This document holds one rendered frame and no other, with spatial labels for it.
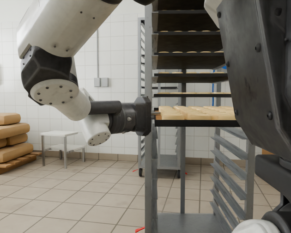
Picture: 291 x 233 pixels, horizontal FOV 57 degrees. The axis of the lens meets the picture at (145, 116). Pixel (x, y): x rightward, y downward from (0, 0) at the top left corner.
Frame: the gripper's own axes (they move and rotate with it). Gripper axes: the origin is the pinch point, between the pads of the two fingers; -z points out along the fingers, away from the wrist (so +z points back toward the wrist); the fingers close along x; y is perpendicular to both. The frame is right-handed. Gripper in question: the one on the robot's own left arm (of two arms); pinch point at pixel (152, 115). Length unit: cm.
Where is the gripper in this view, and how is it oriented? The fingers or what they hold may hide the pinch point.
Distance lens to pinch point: 87.0
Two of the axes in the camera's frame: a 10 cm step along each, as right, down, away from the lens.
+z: -7.3, 0.5, -6.9
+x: 0.0, -10.0, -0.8
